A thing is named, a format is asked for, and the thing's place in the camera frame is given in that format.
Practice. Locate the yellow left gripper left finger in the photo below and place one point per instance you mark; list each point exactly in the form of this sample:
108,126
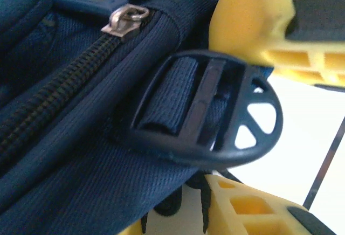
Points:
134,229

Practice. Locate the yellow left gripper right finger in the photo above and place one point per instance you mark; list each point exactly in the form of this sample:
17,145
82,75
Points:
256,210

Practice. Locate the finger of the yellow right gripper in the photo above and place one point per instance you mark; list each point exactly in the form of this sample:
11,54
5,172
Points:
250,11

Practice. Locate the navy blue backpack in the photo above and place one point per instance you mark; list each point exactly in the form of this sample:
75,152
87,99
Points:
81,138

